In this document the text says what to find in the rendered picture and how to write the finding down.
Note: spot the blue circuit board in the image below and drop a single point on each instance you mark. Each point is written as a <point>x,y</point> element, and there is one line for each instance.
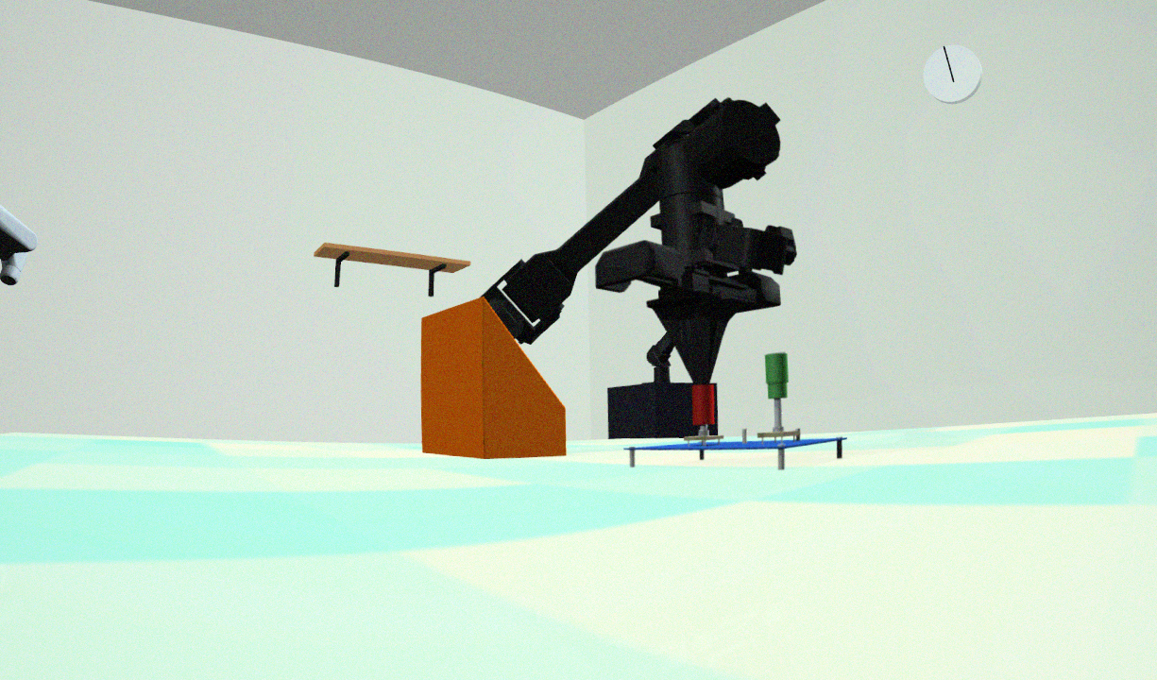
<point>777,377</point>

